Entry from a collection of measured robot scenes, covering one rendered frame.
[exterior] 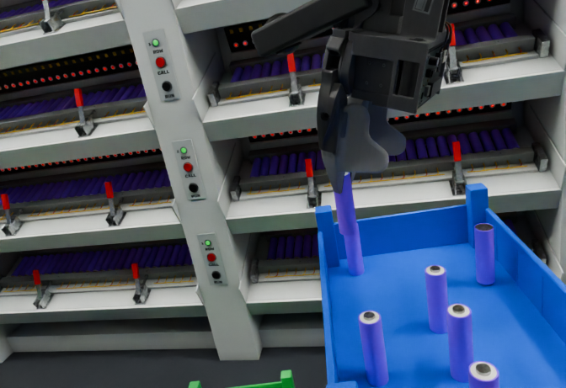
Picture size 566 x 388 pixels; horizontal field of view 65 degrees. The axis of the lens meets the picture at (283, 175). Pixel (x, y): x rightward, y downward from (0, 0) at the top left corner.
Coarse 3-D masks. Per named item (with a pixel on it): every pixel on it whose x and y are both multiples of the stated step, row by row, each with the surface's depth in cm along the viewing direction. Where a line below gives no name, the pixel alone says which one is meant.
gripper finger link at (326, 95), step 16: (336, 64) 36; (336, 80) 36; (320, 96) 36; (336, 96) 35; (320, 112) 36; (336, 112) 36; (320, 128) 37; (336, 128) 37; (320, 144) 38; (336, 144) 38
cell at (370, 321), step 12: (372, 312) 35; (360, 324) 35; (372, 324) 34; (360, 336) 36; (372, 336) 35; (372, 348) 35; (384, 348) 36; (372, 360) 36; (384, 360) 36; (372, 372) 36; (384, 372) 36; (372, 384) 37; (384, 384) 36
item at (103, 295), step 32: (0, 256) 118; (32, 256) 120; (64, 256) 117; (96, 256) 114; (128, 256) 111; (160, 256) 109; (0, 288) 115; (32, 288) 113; (64, 288) 109; (96, 288) 108; (128, 288) 105; (160, 288) 103; (192, 288) 101; (0, 320) 111; (32, 320) 109; (64, 320) 108; (96, 320) 106
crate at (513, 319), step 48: (480, 192) 51; (336, 240) 55; (384, 240) 55; (432, 240) 55; (336, 288) 51; (384, 288) 49; (480, 288) 46; (528, 288) 43; (336, 336) 43; (384, 336) 42; (432, 336) 41; (480, 336) 40; (528, 336) 39; (336, 384) 28; (432, 384) 36; (528, 384) 34
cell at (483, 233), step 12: (480, 228) 45; (492, 228) 44; (480, 240) 45; (492, 240) 44; (480, 252) 45; (492, 252) 45; (480, 264) 46; (492, 264) 45; (480, 276) 46; (492, 276) 46
